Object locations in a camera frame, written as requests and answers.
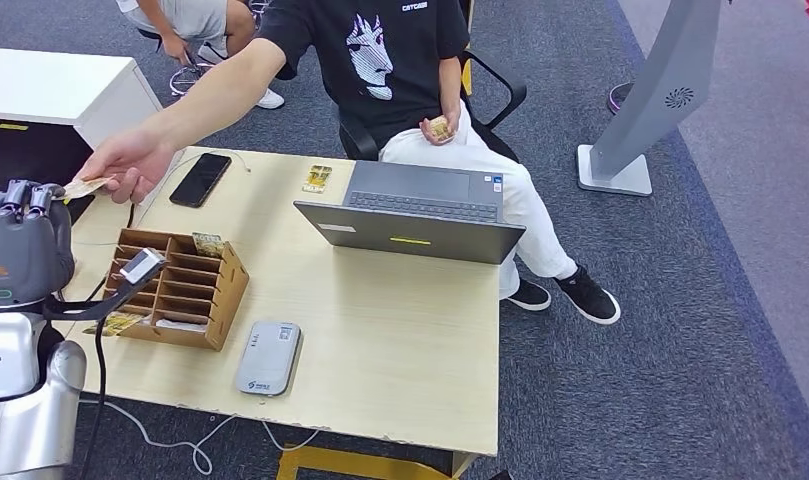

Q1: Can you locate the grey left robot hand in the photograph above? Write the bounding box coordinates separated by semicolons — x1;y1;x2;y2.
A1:
0;180;76;309

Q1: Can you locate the thin white cable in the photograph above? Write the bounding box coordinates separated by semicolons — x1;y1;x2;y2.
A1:
177;148;253;175

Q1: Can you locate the cardboard slotted organizer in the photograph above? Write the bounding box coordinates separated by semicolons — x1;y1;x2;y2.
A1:
102;228;250;352

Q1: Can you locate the person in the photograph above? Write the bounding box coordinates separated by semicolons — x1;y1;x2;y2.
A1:
75;0;622;326
115;0;286;111

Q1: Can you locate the black smartphone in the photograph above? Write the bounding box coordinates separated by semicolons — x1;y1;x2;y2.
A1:
168;152;233;209

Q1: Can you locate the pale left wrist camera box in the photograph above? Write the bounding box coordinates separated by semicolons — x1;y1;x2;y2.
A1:
119;248;167;286

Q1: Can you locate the black office chair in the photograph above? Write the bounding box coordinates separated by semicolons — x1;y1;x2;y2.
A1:
337;49;529;164

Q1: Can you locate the round purple-rimmed base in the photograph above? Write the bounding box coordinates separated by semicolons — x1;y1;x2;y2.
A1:
606;82;636;117

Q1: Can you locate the yellow table frame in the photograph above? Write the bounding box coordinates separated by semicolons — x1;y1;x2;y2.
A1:
276;445;478;480

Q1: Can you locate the grey card reader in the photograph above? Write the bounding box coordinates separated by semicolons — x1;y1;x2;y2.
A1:
234;321;303;397

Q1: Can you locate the person's right hand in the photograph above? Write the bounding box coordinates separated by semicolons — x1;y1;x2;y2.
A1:
75;129;177;205

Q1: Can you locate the grey kiosk stand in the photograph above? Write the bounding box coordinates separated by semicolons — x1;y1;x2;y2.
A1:
576;0;730;198

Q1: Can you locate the stool with purple ring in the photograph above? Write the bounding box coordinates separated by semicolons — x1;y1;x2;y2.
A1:
137;27;213;97

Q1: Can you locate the grey laptop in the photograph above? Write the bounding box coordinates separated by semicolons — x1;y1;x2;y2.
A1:
293;160;527;266

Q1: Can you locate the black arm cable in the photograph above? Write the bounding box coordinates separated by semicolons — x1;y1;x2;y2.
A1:
79;317;110;480

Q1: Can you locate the black device with yellow label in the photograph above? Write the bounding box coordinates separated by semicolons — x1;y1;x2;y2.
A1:
64;193;97;228

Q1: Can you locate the person's left hand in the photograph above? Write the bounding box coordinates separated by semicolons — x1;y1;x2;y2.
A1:
419;113;460;146

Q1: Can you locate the white cabinet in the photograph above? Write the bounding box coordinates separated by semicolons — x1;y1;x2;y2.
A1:
0;46;185;200

